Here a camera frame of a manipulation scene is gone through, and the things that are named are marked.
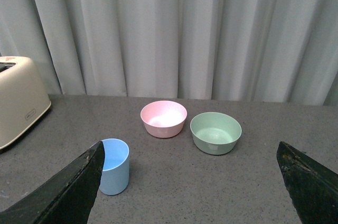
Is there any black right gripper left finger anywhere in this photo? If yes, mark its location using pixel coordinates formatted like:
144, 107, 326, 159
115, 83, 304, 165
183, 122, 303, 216
1, 142, 105, 223

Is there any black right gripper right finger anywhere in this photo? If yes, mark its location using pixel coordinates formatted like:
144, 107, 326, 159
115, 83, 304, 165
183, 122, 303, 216
276, 142, 337, 223

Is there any light blue plastic cup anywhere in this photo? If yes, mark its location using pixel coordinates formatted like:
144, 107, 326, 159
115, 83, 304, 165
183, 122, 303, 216
87, 138, 130, 195

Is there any green plastic bowl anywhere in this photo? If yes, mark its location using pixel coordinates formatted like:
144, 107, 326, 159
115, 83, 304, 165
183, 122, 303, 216
190, 112, 242, 155

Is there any pink plastic bowl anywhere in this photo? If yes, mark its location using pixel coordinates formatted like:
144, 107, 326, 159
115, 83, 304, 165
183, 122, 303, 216
140, 100, 187, 138

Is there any grey pleated curtain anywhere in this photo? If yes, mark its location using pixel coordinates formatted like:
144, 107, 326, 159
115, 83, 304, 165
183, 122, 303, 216
1, 0, 337, 106

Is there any cream white toaster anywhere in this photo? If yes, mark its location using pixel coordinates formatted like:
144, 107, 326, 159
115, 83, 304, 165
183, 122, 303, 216
1, 57, 51, 149

